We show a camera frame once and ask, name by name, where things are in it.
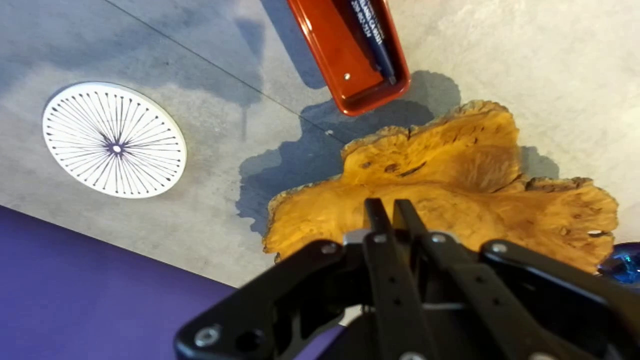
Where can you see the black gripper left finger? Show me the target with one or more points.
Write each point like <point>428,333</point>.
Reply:
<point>321,300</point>

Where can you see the irregular wooden burl slab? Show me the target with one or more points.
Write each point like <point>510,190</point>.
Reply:
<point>452,167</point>

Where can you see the white round spoked disc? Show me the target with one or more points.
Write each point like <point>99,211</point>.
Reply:
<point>113,140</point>

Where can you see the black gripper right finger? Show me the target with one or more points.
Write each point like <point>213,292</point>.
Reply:
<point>547,300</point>

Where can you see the blue shiny object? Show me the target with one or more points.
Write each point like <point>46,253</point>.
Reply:
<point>622,265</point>

